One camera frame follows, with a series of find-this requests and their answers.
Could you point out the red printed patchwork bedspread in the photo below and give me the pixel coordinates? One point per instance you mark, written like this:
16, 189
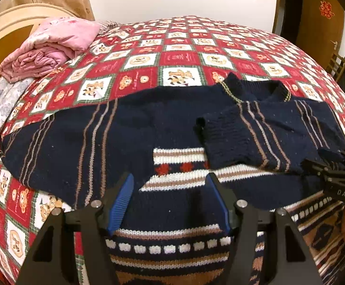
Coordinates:
175, 53

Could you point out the navy striped knit sweater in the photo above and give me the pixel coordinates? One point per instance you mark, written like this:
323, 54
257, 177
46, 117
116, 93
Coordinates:
131, 118

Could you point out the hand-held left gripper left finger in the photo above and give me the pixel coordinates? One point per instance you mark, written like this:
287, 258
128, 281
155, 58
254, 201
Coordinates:
121, 203

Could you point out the folded pink quilt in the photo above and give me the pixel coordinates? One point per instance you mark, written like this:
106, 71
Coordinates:
51, 46

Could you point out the red paper door decoration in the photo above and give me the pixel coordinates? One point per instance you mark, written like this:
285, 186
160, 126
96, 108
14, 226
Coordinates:
326, 9

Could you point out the beige round headboard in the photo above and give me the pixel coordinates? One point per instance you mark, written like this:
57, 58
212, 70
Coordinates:
0, 32

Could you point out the brown wooden door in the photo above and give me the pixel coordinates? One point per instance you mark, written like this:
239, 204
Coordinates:
312, 29

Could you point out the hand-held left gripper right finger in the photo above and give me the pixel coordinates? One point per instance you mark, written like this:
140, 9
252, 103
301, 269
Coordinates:
220, 204

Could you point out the brown wooden door frame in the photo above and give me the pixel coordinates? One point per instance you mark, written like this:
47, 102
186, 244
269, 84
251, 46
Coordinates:
277, 3

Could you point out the wooden chair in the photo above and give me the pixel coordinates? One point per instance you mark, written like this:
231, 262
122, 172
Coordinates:
335, 65

